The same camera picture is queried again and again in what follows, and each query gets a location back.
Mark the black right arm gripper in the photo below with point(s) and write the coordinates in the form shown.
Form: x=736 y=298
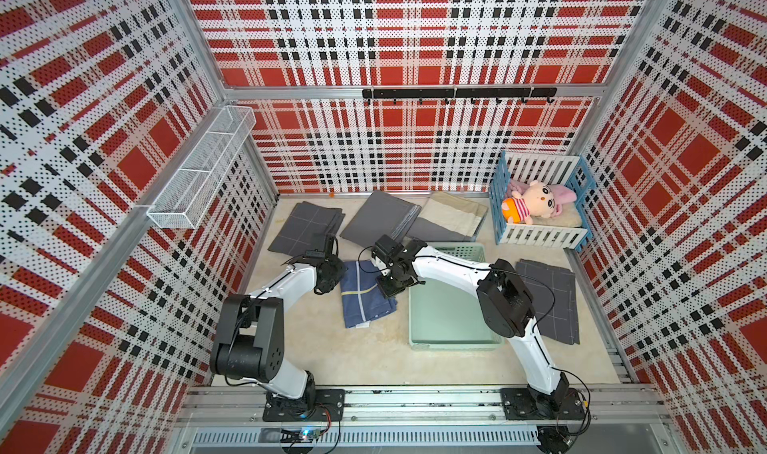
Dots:
x=387 y=291

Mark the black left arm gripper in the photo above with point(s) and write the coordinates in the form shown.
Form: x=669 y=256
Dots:
x=342 y=267

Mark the blue pillowcase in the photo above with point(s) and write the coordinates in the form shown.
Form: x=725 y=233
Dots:
x=362 y=298

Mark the plain grey pillowcase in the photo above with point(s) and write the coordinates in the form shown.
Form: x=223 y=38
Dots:
x=382 y=214

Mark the beige and grey pillowcase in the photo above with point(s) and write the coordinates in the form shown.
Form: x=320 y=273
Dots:
x=448 y=218

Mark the green perforated plastic basket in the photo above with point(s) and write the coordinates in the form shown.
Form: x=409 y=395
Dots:
x=445 y=318

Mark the dark grey checked pillowcase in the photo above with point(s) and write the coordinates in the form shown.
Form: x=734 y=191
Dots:
x=554 y=299
x=306 y=228

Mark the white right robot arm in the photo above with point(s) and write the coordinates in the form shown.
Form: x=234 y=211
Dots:
x=504 y=299

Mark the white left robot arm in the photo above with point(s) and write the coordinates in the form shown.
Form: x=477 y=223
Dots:
x=250 y=341

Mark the pink plush doll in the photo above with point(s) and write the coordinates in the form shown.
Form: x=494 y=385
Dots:
x=533 y=199

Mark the small green circuit board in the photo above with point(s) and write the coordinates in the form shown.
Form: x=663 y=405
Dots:
x=298 y=436

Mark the cream fluffy crib mattress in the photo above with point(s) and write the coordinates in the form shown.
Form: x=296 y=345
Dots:
x=569 y=217

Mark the blue white toy crib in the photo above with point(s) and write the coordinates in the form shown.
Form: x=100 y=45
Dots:
x=568 y=230

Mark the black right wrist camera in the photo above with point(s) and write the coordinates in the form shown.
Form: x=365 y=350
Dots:
x=386 y=251

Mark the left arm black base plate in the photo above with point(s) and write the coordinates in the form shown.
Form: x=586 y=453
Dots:
x=318 y=405

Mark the white wire mesh shelf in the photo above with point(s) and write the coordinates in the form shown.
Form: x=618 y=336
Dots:
x=186 y=197

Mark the black wall hook rail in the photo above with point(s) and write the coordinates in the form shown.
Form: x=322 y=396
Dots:
x=526 y=93

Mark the aluminium front rail frame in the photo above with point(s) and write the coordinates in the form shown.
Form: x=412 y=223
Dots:
x=625 y=418

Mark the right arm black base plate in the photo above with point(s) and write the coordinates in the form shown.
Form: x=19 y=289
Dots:
x=523 y=404

